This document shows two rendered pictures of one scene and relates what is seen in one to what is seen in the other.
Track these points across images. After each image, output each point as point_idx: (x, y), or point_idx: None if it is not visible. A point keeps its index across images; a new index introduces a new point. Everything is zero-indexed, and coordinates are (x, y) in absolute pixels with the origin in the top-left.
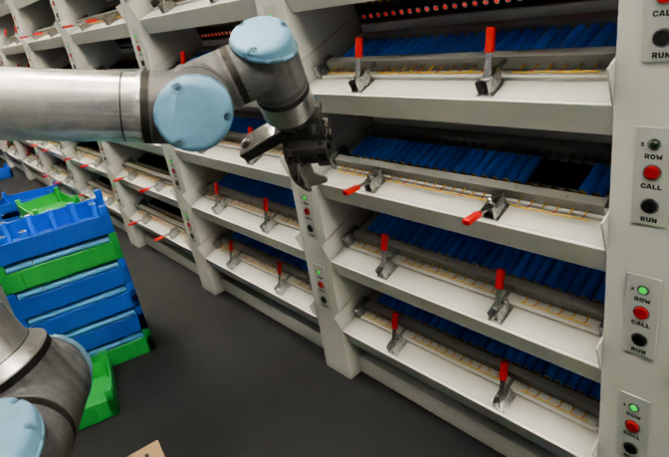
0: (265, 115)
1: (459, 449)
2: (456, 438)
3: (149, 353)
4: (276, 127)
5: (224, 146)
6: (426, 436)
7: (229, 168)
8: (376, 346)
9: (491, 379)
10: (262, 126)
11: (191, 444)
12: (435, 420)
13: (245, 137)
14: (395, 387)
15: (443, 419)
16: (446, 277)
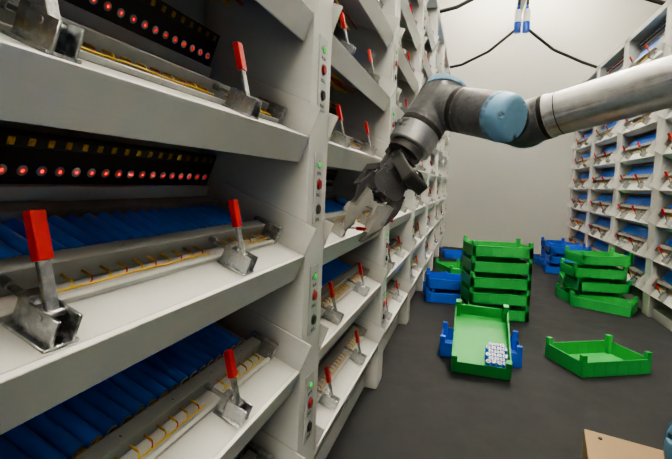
0: (433, 146)
1: (356, 434)
2: (347, 437)
3: None
4: (427, 158)
5: (111, 289)
6: (355, 451)
7: (190, 322)
8: (329, 420)
9: (346, 359)
10: (407, 161)
11: None
12: (335, 450)
13: (416, 170)
14: None
15: (332, 446)
16: (335, 298)
